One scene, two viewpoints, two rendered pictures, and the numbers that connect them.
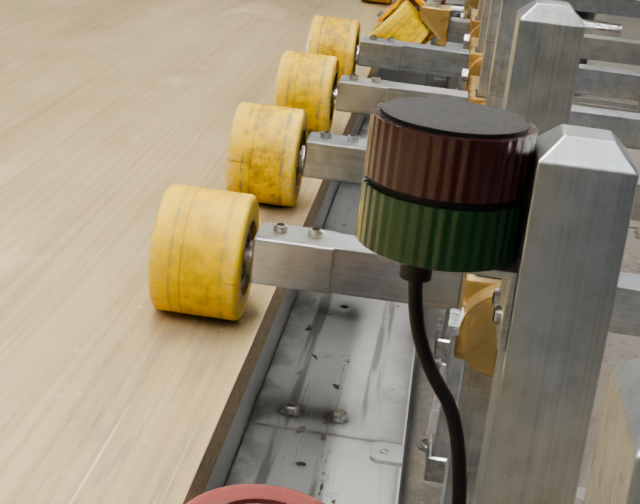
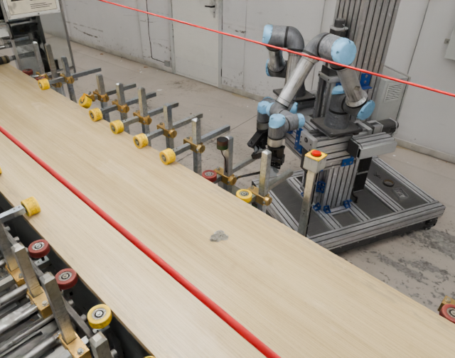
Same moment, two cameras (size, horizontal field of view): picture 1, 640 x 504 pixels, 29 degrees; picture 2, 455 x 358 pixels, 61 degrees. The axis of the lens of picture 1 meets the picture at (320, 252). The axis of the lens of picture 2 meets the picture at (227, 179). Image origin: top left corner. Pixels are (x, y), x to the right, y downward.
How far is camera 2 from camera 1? 168 cm
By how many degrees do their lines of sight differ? 48
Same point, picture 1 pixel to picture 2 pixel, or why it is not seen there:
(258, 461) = not seen: hidden behind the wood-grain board
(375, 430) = not seen: hidden behind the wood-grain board
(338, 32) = (97, 111)
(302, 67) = (117, 123)
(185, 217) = (168, 154)
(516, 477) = (229, 158)
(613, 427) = (264, 154)
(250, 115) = (139, 137)
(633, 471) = (267, 155)
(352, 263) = (181, 149)
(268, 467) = not seen: hidden behind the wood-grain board
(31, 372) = (172, 175)
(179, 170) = (124, 148)
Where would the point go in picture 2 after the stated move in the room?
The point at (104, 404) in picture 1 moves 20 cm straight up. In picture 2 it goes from (182, 174) to (180, 141)
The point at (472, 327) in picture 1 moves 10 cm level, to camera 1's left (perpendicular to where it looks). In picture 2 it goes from (200, 150) to (188, 156)
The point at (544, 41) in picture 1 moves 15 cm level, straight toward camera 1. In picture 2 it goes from (197, 122) to (215, 132)
